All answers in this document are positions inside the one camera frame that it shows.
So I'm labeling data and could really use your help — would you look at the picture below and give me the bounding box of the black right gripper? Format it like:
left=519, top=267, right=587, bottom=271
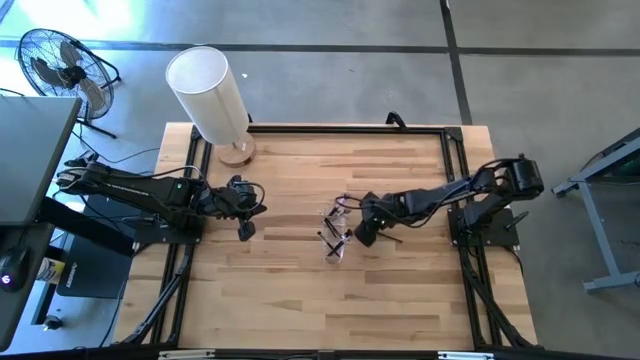
left=353, top=192, right=404, bottom=249

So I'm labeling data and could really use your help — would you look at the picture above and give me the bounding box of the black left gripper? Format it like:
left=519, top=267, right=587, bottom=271
left=201, top=174, right=268, bottom=243

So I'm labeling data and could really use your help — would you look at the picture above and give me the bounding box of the clear acrylic square container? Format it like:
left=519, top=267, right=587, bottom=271
left=319, top=205, right=354, bottom=265

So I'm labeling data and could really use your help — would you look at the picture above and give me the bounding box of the white shade wooden base lamp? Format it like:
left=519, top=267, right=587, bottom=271
left=165, top=45, right=257, bottom=169

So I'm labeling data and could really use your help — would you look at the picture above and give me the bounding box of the black computer case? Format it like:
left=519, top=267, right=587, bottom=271
left=56, top=234, right=136, bottom=300

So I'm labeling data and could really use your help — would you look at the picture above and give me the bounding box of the grey metal stand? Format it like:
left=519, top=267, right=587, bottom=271
left=551, top=127, right=640, bottom=295

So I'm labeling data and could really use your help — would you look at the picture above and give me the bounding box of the grey monitor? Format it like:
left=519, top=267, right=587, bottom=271
left=0, top=94, right=84, bottom=227

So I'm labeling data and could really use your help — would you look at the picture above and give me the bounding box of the black floor fan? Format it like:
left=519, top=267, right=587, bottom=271
left=16, top=27, right=122, bottom=140

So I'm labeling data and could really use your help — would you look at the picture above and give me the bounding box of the black computer mouse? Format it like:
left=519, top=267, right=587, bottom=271
left=0, top=244, right=32, bottom=294

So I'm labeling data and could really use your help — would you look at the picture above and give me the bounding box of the black side desk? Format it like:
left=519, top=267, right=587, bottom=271
left=0, top=222, right=56, bottom=351

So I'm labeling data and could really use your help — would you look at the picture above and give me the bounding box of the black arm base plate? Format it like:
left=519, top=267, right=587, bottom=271
left=447, top=207, right=521, bottom=249
left=132, top=219, right=205, bottom=246

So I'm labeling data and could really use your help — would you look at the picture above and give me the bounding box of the black aluminium table frame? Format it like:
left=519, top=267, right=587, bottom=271
left=117, top=123, right=539, bottom=351

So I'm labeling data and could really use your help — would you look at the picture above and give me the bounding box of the black frame clamp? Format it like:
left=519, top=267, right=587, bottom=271
left=384, top=110, right=409, bottom=129

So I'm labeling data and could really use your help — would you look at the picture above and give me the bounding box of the silver metal bracket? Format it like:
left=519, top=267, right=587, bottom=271
left=158, top=349, right=216, bottom=360
left=437, top=351, right=496, bottom=360

